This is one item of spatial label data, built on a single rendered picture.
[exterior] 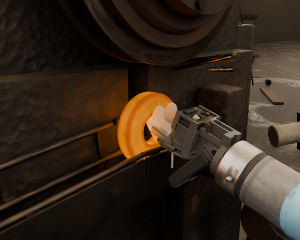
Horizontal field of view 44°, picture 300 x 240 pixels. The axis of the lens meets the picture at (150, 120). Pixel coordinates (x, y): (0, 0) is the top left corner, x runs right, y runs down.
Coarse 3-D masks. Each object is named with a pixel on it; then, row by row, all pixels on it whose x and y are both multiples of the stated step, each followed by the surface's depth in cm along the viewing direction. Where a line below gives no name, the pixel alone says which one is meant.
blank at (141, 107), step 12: (144, 96) 75; (156, 96) 77; (132, 108) 74; (144, 108) 75; (120, 120) 74; (132, 120) 73; (144, 120) 75; (120, 132) 74; (132, 132) 74; (120, 144) 75; (132, 144) 74; (144, 144) 77; (156, 144) 79
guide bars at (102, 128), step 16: (96, 128) 75; (64, 144) 70; (16, 160) 64; (96, 160) 74; (112, 160) 78; (0, 176) 62; (64, 176) 69; (32, 192) 65; (0, 208) 61; (16, 208) 64
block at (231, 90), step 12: (216, 84) 98; (204, 96) 94; (216, 96) 92; (228, 96) 90; (240, 96) 93; (216, 108) 93; (228, 108) 91; (240, 108) 95; (228, 120) 92; (240, 120) 96; (240, 132) 97
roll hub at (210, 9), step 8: (160, 0) 63; (168, 0) 62; (176, 0) 60; (184, 0) 61; (192, 0) 62; (208, 0) 65; (216, 0) 67; (224, 0) 68; (232, 0) 70; (168, 8) 65; (176, 8) 63; (184, 8) 62; (192, 8) 62; (208, 8) 65; (216, 8) 67; (224, 8) 69
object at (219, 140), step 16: (176, 112) 68; (192, 112) 69; (176, 128) 70; (192, 128) 66; (208, 128) 66; (224, 128) 67; (176, 144) 69; (192, 144) 67; (208, 144) 67; (224, 144) 64
